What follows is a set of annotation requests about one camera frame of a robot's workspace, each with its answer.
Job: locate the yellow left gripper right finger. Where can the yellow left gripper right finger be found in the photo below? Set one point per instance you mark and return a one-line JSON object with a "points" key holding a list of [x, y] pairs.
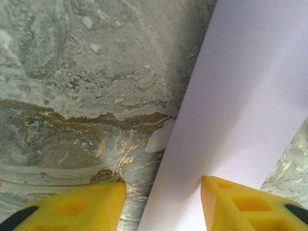
{"points": [[245, 209]]}

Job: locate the lavender paper sheet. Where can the lavender paper sheet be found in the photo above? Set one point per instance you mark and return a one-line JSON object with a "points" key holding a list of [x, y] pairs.
{"points": [[240, 96]]}

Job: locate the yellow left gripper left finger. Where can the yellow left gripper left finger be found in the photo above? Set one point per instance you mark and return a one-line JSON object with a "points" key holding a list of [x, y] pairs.
{"points": [[72, 211]]}

